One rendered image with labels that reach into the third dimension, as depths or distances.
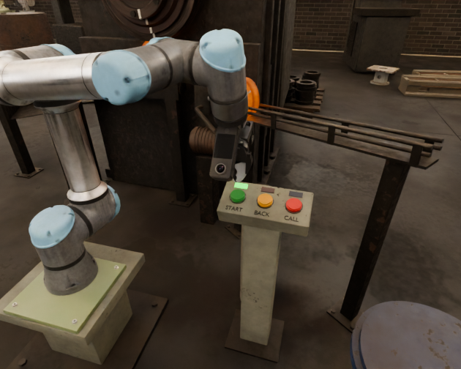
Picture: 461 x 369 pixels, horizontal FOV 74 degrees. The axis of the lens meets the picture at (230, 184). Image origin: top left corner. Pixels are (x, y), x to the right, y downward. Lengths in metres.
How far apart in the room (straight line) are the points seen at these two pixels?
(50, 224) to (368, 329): 0.83
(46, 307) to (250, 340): 0.67
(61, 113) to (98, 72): 0.40
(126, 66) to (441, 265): 1.59
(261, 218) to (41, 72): 0.55
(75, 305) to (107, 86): 0.69
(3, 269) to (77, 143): 0.98
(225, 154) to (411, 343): 0.57
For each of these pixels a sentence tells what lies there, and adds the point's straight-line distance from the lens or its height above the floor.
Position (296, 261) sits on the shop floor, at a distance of 1.51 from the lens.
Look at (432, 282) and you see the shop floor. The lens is 1.65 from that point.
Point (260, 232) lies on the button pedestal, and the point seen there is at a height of 0.52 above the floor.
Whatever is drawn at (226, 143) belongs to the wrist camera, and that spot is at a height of 0.81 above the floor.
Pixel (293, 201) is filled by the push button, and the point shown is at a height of 0.61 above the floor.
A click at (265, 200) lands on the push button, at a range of 0.80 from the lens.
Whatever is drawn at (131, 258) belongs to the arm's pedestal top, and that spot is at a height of 0.30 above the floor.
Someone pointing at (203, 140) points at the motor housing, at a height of 0.49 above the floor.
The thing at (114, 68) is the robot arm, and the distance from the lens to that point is 0.49.
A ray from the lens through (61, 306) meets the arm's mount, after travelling 1.05.
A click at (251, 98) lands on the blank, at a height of 0.72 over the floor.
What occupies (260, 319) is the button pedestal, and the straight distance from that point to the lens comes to 1.11.
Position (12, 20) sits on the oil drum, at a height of 0.82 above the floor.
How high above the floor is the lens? 1.07
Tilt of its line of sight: 32 degrees down
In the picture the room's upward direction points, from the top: straight up
